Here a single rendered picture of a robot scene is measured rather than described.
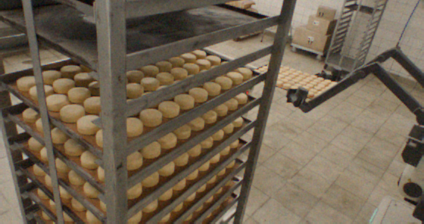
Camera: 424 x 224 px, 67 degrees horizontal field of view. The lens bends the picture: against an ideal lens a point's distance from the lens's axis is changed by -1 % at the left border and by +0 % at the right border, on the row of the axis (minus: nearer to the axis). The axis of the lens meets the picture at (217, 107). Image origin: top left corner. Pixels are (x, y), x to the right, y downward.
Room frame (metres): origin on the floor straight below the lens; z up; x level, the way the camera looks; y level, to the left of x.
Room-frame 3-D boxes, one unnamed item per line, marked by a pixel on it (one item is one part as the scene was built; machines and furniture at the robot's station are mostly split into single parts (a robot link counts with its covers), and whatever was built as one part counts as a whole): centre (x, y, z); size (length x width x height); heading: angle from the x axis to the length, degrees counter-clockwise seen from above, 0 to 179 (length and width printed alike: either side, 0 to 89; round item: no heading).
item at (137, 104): (0.72, 0.03, 1.59); 0.64 x 0.03 x 0.03; 148
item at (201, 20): (0.82, 0.20, 1.68); 0.60 x 0.40 x 0.02; 148
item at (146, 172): (0.72, 0.03, 1.41); 0.64 x 0.03 x 0.03; 148
